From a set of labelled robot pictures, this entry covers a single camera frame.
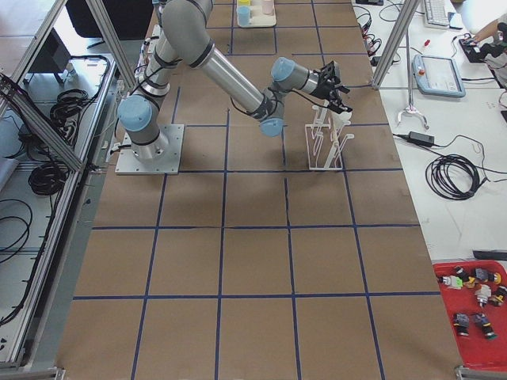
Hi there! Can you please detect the white keyboard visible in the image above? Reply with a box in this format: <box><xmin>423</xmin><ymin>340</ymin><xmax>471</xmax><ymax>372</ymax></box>
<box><xmin>421</xmin><ymin>0</ymin><xmax>449</xmax><ymax>29</ymax></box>

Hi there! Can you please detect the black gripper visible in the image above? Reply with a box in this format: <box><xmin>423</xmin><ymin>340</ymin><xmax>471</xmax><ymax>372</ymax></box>
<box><xmin>309</xmin><ymin>60</ymin><xmax>353</xmax><ymax>114</ymax></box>

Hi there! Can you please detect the black laptop charger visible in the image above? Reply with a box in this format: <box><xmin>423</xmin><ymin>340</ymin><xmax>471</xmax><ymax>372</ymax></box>
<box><xmin>407</xmin><ymin>131</ymin><xmax>435</xmax><ymax>147</ymax></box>

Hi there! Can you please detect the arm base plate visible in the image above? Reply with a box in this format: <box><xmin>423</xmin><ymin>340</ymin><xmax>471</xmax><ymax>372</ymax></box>
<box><xmin>116</xmin><ymin>123</ymin><xmax>185</xmax><ymax>175</ymax></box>

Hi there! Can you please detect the person hand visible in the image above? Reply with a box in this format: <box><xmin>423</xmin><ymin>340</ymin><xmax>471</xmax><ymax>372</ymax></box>
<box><xmin>472</xmin><ymin>23</ymin><xmax>497</xmax><ymax>44</ymax></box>

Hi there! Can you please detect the pink cup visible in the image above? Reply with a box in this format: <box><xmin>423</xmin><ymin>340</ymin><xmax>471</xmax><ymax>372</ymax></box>
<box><xmin>261</xmin><ymin>0</ymin><xmax>274</xmax><ymax>15</ymax></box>

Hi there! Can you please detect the white wire cup rack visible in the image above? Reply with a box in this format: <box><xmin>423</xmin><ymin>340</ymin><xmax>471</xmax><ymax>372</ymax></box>
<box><xmin>305</xmin><ymin>105</ymin><xmax>355</xmax><ymax>171</ymax></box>

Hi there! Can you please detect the black coiled cable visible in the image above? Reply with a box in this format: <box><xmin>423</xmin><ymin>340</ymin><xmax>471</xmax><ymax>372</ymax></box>
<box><xmin>425</xmin><ymin>154</ymin><xmax>489</xmax><ymax>201</ymax></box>

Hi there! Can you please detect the red parts tray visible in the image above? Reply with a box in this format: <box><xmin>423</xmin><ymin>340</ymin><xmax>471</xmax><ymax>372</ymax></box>
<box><xmin>433</xmin><ymin>260</ymin><xmax>506</xmax><ymax>372</ymax></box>

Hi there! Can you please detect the teach pendant tablet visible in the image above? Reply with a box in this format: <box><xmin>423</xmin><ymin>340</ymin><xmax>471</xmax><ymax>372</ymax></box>
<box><xmin>412</xmin><ymin>54</ymin><xmax>466</xmax><ymax>98</ymax></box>

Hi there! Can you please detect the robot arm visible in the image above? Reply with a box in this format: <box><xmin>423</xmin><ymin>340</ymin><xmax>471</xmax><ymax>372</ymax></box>
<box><xmin>118</xmin><ymin>1</ymin><xmax>352</xmax><ymax>165</ymax></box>

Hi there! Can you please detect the cream tray with bunny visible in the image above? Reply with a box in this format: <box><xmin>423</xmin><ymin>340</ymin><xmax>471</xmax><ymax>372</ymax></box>
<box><xmin>247</xmin><ymin>0</ymin><xmax>276</xmax><ymax>28</ymax></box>

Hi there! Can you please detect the light blue cup far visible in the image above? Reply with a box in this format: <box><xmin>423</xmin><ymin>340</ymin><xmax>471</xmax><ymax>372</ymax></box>
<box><xmin>236</xmin><ymin>6</ymin><xmax>250</xmax><ymax>28</ymax></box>

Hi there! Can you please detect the pale green white cup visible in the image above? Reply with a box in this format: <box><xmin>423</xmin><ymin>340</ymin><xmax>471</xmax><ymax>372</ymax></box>
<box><xmin>331</xmin><ymin>112</ymin><xmax>352</xmax><ymax>131</ymax></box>

